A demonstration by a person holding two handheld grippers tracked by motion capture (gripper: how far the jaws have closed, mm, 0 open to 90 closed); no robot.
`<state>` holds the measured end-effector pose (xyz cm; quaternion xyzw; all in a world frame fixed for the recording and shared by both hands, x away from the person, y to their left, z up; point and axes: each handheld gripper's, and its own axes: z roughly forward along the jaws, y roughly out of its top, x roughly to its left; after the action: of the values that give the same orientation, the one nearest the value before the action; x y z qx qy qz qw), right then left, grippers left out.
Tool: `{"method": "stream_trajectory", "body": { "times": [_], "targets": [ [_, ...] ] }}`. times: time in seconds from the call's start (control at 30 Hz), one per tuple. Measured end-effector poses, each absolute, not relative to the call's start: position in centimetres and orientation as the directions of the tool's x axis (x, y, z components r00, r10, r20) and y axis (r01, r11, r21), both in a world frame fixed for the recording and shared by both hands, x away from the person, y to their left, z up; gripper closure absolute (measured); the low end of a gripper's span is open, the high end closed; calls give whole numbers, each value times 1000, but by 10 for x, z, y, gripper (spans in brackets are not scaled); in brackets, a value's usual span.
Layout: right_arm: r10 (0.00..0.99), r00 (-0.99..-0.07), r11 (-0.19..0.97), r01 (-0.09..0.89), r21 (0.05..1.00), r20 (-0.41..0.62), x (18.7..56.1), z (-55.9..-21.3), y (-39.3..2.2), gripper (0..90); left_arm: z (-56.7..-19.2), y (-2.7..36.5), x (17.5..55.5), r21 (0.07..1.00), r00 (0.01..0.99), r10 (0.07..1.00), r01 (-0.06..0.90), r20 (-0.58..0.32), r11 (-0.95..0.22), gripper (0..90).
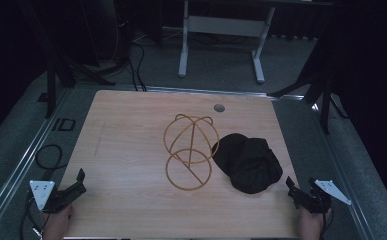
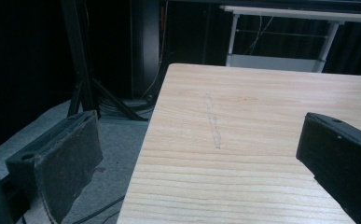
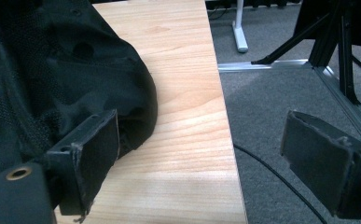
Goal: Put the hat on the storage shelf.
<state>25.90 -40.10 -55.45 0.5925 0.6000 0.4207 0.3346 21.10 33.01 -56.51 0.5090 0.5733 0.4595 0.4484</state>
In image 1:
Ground aluminium floor rail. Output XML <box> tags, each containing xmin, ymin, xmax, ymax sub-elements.
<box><xmin>143</xmin><ymin>85</ymin><xmax>306</xmax><ymax>102</ymax></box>
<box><xmin>0</xmin><ymin>87</ymin><xmax>73</xmax><ymax>234</ymax></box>
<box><xmin>309</xmin><ymin>99</ymin><xmax>387</xmax><ymax>240</ymax></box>

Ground person's right hand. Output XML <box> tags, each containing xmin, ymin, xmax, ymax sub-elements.
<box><xmin>297</xmin><ymin>206</ymin><xmax>333</xmax><ymax>240</ymax></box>

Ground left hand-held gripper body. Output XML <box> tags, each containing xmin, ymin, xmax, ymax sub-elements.
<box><xmin>29</xmin><ymin>179</ymin><xmax>86</xmax><ymax>215</ymax></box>

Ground person's left hand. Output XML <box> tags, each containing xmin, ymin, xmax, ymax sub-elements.
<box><xmin>42</xmin><ymin>204</ymin><xmax>74</xmax><ymax>240</ymax></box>

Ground white metal desk frame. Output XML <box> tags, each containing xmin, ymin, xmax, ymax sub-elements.
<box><xmin>177</xmin><ymin>0</ymin><xmax>277</xmax><ymax>85</ymax></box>

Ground black looped floor cable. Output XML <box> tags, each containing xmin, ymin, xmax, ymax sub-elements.
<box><xmin>34</xmin><ymin>143</ymin><xmax>64</xmax><ymax>172</ymax></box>

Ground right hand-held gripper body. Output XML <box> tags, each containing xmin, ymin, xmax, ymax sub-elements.
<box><xmin>294</xmin><ymin>179</ymin><xmax>352</xmax><ymax>215</ymax></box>

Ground black tripod stand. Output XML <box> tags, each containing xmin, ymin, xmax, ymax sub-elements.
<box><xmin>17</xmin><ymin>0</ymin><xmax>117</xmax><ymax>120</ymax></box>
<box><xmin>268</xmin><ymin>29</ymin><xmax>350</xmax><ymax>135</ymax></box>

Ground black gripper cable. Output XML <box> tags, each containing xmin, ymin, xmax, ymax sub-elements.
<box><xmin>19</xmin><ymin>192</ymin><xmax>46</xmax><ymax>240</ymax></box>
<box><xmin>318</xmin><ymin>208</ymin><xmax>334</xmax><ymax>240</ymax></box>

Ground black floor cables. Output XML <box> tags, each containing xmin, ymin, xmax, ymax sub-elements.
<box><xmin>126</xmin><ymin>41</ymin><xmax>148</xmax><ymax>92</ymax></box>

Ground gold wire hat stand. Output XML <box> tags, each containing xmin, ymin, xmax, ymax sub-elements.
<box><xmin>162</xmin><ymin>113</ymin><xmax>221</xmax><ymax>192</ymax></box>

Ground black cap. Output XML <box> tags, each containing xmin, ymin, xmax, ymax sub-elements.
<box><xmin>211</xmin><ymin>132</ymin><xmax>284</xmax><ymax>195</ymax></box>

